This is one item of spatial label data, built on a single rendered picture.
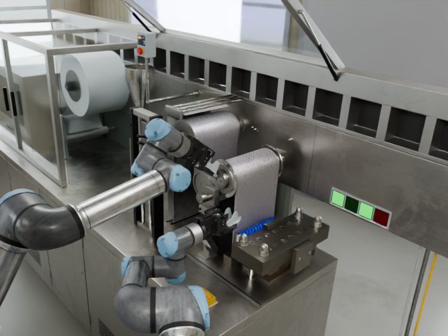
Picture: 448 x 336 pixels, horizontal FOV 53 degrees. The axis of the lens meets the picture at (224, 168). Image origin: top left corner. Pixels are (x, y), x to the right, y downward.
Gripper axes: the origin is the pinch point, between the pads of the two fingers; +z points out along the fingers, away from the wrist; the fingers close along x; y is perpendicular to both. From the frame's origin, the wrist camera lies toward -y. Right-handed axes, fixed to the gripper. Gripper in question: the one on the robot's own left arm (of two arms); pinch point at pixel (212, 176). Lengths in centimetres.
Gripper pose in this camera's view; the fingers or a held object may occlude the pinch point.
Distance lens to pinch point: 165.7
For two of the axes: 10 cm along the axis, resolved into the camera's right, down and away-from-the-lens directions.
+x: -6.8, -3.3, 6.6
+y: 5.0, -8.6, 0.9
